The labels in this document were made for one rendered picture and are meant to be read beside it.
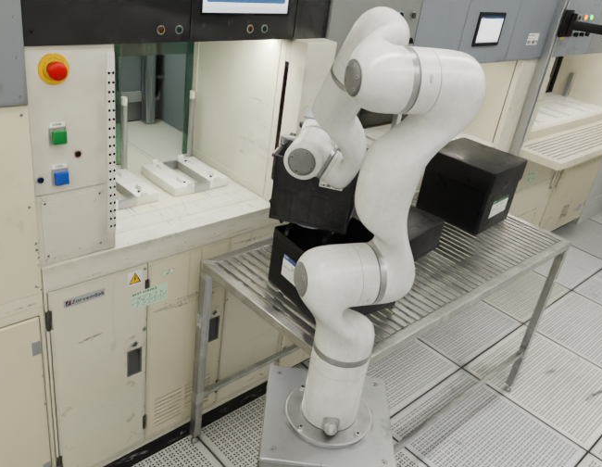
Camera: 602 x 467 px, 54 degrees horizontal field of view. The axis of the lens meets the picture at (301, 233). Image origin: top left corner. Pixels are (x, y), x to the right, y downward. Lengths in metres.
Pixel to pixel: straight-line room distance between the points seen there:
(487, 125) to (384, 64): 2.24
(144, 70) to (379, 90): 1.76
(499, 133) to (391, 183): 2.12
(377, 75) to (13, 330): 1.13
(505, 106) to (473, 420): 1.45
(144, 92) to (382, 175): 1.72
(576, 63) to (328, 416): 3.60
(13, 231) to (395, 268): 0.88
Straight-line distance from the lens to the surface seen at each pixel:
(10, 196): 1.47
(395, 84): 0.87
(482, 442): 2.57
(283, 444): 1.28
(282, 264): 1.67
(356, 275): 1.07
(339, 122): 1.18
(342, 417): 1.29
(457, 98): 0.94
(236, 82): 2.01
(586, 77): 4.49
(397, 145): 0.97
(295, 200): 1.54
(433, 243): 2.10
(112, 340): 1.81
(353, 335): 1.15
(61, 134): 1.44
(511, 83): 3.02
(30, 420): 1.85
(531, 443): 2.67
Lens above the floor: 1.70
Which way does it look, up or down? 28 degrees down
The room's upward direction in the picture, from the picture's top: 9 degrees clockwise
